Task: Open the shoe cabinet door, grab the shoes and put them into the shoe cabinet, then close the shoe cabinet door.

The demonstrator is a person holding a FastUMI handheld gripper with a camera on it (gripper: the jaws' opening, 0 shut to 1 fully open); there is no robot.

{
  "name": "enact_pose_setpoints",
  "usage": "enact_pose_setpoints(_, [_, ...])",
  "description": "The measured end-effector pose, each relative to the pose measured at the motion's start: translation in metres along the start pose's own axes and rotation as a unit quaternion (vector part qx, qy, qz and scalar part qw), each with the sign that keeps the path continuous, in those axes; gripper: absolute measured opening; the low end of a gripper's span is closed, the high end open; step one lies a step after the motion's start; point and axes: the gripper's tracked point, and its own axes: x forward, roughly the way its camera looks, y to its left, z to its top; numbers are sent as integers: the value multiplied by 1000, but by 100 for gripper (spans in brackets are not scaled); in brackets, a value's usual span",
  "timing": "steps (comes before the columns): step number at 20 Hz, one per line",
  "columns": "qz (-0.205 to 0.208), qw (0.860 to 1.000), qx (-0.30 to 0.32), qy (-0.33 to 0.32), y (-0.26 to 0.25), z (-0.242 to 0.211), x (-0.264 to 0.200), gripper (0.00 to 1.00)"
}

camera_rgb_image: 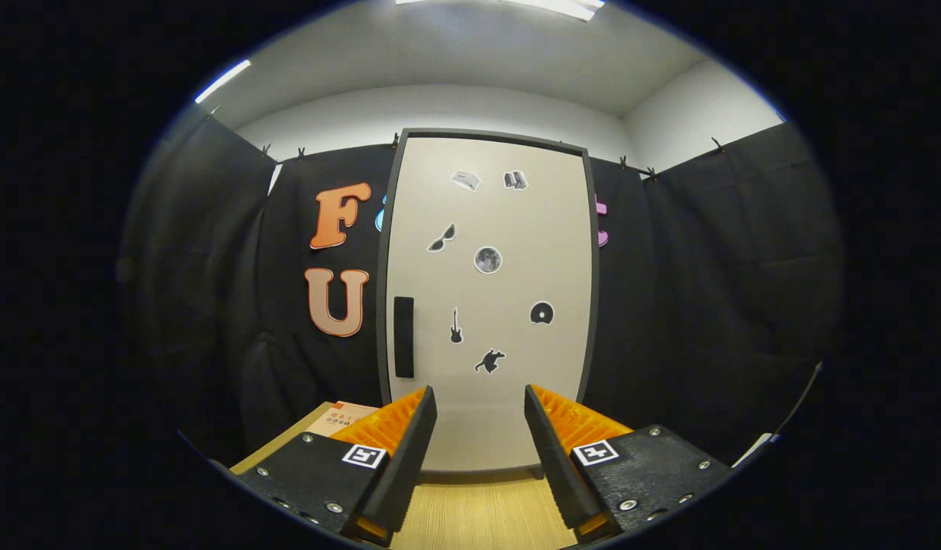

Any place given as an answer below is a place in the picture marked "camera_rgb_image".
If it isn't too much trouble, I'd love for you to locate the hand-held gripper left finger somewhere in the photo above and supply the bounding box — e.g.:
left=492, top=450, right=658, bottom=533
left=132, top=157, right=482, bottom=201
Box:
left=234, top=384, right=438, bottom=545

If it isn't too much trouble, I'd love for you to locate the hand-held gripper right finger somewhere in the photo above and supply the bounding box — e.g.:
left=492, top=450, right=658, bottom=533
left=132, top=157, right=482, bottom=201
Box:
left=524, top=383, right=735, bottom=543

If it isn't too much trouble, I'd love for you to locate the black door handle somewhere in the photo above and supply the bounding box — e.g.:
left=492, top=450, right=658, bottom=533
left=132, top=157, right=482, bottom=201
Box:
left=394, top=296, right=415, bottom=379

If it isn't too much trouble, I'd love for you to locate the dark grey shoe cabinet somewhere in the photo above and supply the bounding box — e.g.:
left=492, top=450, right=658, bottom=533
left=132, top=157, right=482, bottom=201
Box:
left=375, top=128, right=601, bottom=482

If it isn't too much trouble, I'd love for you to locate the beige orange cover book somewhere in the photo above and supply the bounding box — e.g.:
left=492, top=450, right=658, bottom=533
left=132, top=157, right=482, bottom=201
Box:
left=310, top=401, right=380, bottom=438

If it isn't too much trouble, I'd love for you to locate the black backdrop cloth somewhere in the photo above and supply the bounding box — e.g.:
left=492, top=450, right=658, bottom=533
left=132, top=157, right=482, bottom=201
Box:
left=119, top=107, right=846, bottom=467

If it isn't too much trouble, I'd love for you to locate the long ceiling light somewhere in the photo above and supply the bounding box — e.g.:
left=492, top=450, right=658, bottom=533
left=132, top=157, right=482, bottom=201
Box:
left=196, top=60, right=251, bottom=104

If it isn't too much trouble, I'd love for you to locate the wide ceiling light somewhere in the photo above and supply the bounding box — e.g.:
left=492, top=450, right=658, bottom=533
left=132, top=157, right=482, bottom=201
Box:
left=398, top=0, right=605, bottom=21

